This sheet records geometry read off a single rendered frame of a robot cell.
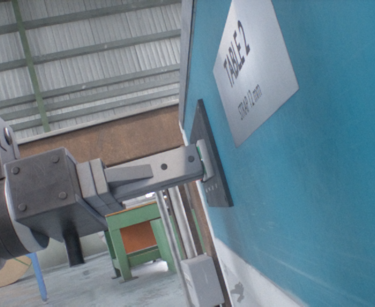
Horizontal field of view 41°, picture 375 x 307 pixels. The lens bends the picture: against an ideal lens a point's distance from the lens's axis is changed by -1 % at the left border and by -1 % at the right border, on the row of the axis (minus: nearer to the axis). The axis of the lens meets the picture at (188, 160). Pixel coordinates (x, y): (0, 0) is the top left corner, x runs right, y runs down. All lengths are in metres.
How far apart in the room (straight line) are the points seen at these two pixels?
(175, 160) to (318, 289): 0.26
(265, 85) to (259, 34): 0.02
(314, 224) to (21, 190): 0.27
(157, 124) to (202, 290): 0.32
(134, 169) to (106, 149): 0.54
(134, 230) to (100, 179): 5.73
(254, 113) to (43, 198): 0.22
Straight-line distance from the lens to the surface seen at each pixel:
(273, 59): 0.17
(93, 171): 0.42
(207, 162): 0.44
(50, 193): 0.40
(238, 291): 0.79
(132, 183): 0.44
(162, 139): 0.98
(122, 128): 0.98
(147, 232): 6.17
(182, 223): 1.03
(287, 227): 0.22
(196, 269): 0.97
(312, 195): 0.17
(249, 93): 0.22
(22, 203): 0.41
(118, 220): 5.40
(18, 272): 11.03
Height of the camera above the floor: 0.60
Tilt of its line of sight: 4 degrees up
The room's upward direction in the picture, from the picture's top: 16 degrees counter-clockwise
